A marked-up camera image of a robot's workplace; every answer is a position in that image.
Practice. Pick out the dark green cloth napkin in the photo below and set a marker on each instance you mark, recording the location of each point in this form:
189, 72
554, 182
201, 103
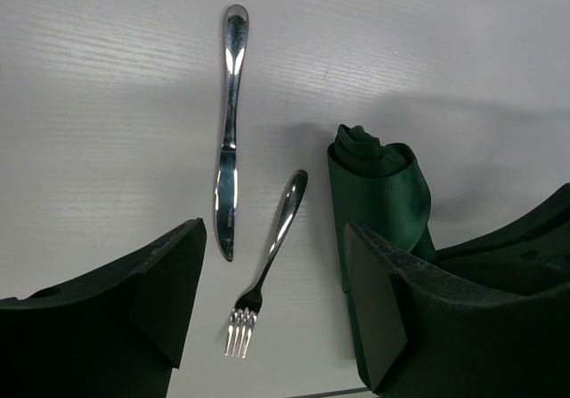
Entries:
381, 186

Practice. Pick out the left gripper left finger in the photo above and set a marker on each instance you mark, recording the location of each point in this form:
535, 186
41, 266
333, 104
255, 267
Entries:
116, 331

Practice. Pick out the silver table knife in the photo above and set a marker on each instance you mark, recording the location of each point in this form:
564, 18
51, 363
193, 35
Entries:
236, 26

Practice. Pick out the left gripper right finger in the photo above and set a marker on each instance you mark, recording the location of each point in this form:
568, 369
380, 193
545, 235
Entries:
421, 331

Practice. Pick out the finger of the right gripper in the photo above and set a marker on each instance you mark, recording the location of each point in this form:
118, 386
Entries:
527, 256

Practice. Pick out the silver fork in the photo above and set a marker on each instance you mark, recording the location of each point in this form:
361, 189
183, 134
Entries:
244, 314

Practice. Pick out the aluminium frame rail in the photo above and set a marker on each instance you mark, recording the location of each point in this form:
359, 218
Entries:
340, 393

